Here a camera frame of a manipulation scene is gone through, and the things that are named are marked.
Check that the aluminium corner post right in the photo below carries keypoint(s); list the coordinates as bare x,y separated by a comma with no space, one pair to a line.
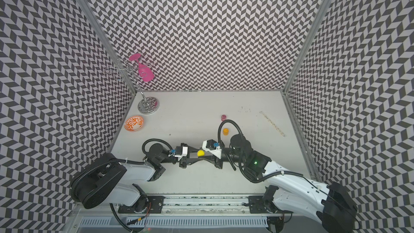
321,12

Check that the chrome glass holder stand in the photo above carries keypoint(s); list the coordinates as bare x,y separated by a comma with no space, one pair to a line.
147,105

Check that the pink plastic wine glass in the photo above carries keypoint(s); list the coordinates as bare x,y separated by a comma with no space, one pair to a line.
144,71

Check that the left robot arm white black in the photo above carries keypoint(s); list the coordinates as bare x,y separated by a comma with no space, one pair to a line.
109,180

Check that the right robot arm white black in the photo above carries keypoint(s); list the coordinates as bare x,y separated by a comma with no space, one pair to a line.
329,204

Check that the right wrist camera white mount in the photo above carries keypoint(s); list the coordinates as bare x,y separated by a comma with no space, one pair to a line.
213,148

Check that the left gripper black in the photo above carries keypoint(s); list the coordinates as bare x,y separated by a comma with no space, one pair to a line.
188,161

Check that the yellow paint jar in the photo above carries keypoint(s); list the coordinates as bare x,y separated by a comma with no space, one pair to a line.
201,153

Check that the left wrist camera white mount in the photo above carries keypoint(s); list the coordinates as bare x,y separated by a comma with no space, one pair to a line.
180,152

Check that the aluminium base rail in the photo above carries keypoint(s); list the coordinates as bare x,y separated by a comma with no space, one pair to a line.
207,205

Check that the aluminium corner post left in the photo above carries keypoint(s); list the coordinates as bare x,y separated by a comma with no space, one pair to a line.
90,16

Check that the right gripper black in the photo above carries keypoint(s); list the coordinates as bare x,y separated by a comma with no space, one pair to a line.
216,162

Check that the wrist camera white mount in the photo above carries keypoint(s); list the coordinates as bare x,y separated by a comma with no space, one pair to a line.
180,152
213,148

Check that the aluminium corner post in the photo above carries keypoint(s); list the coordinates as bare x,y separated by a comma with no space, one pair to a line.
90,16
321,12

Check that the orange patterned ceramic bowl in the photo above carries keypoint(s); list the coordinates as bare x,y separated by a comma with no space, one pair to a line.
134,123

